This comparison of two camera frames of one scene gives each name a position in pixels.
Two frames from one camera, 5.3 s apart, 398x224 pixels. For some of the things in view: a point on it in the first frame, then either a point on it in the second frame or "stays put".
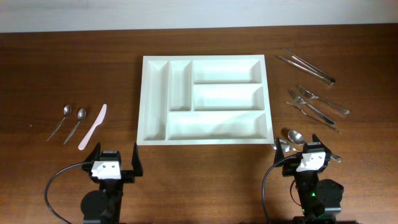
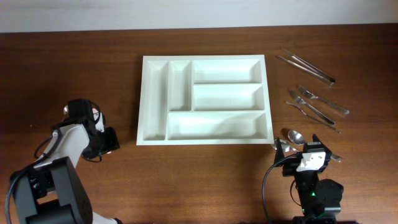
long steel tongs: (327, 79) stays put
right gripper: (290, 166) stays put
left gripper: (137, 167) -> (113, 144)
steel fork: (304, 91) stays put
